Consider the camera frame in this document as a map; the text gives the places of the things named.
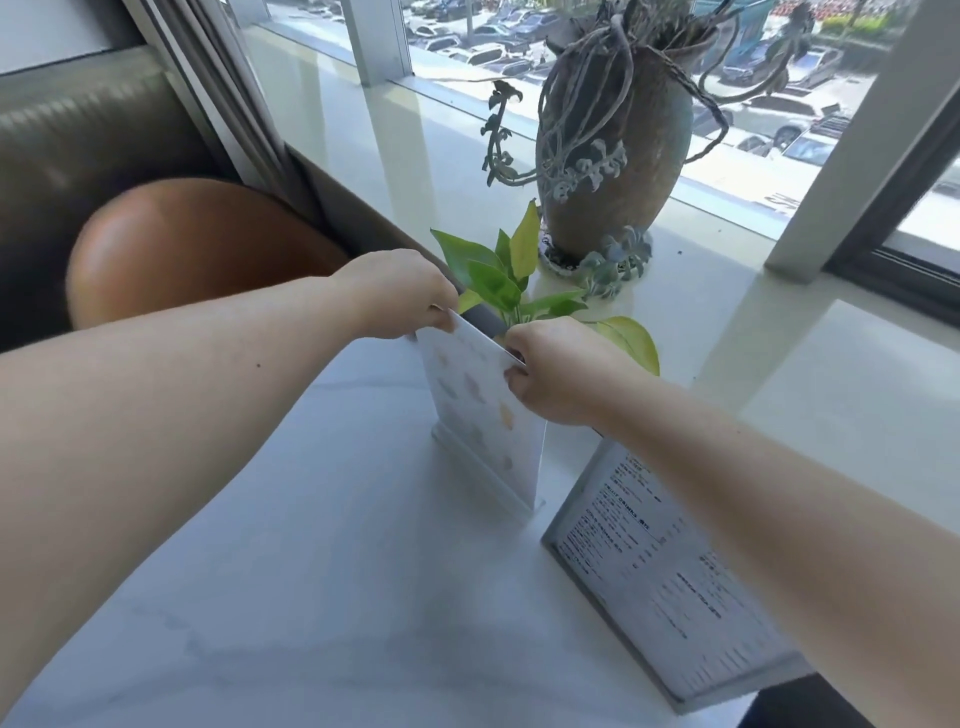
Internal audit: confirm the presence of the white printed menu card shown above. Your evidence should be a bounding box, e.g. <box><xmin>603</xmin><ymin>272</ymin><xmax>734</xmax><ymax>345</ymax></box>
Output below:
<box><xmin>414</xmin><ymin>307</ymin><xmax>549</xmax><ymax>505</ymax></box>

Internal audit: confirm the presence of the person's left forearm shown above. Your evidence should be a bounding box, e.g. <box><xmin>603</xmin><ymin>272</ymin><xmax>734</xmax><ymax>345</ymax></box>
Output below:
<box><xmin>0</xmin><ymin>276</ymin><xmax>361</xmax><ymax>717</ymax></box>

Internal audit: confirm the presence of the person's right hand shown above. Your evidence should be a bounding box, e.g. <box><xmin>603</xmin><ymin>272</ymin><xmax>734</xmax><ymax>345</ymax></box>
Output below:
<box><xmin>502</xmin><ymin>316</ymin><xmax>654</xmax><ymax>430</ymax></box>

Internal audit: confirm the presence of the grey trailing dried plant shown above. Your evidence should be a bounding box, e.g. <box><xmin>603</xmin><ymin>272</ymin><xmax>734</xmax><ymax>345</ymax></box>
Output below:
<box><xmin>480</xmin><ymin>0</ymin><xmax>815</xmax><ymax>301</ymax></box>

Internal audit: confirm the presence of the framed text menu board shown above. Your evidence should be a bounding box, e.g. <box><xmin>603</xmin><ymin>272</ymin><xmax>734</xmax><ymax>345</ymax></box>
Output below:
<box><xmin>541</xmin><ymin>438</ymin><xmax>817</xmax><ymax>715</ymax></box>

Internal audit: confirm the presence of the grey curtain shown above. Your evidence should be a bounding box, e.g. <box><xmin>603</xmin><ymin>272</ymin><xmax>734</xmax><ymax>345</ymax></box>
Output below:
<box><xmin>153</xmin><ymin>0</ymin><xmax>331</xmax><ymax>230</ymax></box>

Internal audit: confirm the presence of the brown ceramic vase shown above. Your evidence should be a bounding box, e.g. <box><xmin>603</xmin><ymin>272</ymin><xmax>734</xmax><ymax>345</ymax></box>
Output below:
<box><xmin>534</xmin><ymin>18</ymin><xmax>721</xmax><ymax>264</ymax></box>

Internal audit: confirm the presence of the orange round cushion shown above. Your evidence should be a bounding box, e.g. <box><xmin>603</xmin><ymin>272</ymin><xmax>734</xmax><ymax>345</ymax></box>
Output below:
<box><xmin>66</xmin><ymin>177</ymin><xmax>352</xmax><ymax>331</ymax></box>

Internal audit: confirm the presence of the person's right forearm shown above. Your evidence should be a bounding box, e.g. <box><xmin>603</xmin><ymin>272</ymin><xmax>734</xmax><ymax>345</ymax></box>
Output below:
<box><xmin>600</xmin><ymin>373</ymin><xmax>960</xmax><ymax>728</ymax></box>

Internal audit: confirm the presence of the dark window frame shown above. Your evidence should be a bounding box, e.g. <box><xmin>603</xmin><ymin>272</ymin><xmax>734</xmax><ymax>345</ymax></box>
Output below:
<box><xmin>825</xmin><ymin>105</ymin><xmax>960</xmax><ymax>330</ymax></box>

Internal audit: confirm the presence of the person's left hand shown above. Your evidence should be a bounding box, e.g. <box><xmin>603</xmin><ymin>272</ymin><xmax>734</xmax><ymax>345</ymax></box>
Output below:
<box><xmin>327</xmin><ymin>249</ymin><xmax>460</xmax><ymax>341</ymax></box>

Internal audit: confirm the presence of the green leafy potted plant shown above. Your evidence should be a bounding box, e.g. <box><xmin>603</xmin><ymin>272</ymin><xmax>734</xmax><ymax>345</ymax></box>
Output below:
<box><xmin>430</xmin><ymin>199</ymin><xmax>661</xmax><ymax>378</ymax></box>

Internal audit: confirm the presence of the clear acrylic card stand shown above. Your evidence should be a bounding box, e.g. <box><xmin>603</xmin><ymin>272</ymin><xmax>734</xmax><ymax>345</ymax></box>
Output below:
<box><xmin>430</xmin><ymin>420</ymin><xmax>547</xmax><ymax>522</ymax></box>

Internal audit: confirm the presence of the dark green leather sofa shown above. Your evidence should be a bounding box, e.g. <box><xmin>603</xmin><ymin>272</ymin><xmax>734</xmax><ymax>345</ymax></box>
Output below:
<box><xmin>0</xmin><ymin>46</ymin><xmax>241</xmax><ymax>354</ymax></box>

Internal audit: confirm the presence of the white window frame post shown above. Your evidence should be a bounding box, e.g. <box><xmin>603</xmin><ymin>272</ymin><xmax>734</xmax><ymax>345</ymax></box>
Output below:
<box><xmin>765</xmin><ymin>0</ymin><xmax>960</xmax><ymax>285</ymax></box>
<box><xmin>341</xmin><ymin>0</ymin><xmax>415</xmax><ymax>87</ymax></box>

